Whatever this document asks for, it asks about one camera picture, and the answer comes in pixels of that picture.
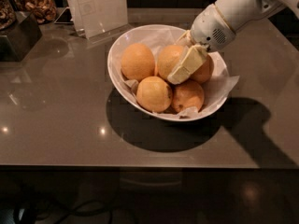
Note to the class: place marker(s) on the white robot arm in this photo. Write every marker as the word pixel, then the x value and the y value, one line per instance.
pixel 238 13

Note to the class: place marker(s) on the white oval bowl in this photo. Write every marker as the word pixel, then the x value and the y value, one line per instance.
pixel 116 75

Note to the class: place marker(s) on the glass jar of dried snacks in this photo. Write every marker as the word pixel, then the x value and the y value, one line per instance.
pixel 45 11

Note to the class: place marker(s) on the clear acrylic sign holder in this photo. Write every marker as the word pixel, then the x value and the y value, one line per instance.
pixel 98 19

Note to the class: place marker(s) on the dark smartphone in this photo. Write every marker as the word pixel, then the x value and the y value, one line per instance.
pixel 64 17

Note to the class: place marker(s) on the orange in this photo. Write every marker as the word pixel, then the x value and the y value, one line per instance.
pixel 154 94
pixel 168 58
pixel 186 95
pixel 204 73
pixel 137 62

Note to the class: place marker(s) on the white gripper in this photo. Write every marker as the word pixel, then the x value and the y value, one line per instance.
pixel 209 29

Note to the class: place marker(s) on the glass jar far left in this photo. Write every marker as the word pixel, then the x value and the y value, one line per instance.
pixel 7 14

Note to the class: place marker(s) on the dark square box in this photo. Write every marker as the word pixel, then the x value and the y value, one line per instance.
pixel 19 38

